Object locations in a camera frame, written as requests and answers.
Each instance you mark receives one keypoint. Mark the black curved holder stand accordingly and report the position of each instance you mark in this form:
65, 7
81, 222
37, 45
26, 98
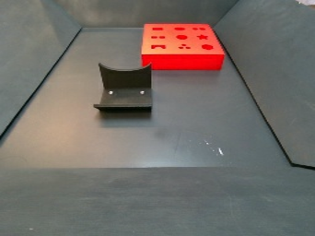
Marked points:
126, 88

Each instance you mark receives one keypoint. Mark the red shape-sorter block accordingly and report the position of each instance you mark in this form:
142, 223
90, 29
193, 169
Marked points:
177, 46

